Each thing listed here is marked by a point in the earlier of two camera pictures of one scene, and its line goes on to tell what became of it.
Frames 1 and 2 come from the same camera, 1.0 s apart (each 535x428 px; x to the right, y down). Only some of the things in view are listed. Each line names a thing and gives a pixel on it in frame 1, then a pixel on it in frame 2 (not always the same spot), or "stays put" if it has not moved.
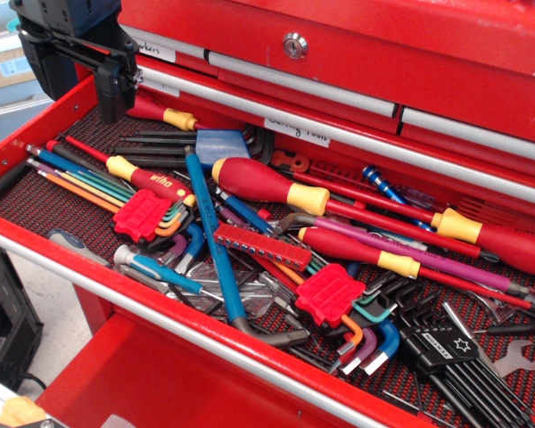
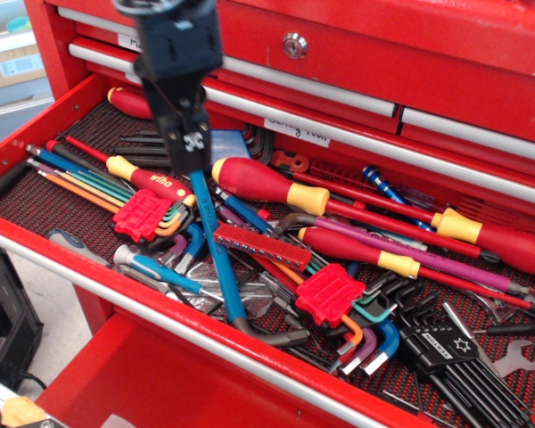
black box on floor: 12,325 stays put
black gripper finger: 118,71 -> 180,103
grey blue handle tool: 69,242 stays put
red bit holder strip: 263,246 stays put
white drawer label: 298,133 stays put
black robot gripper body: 57,35 -> 177,38
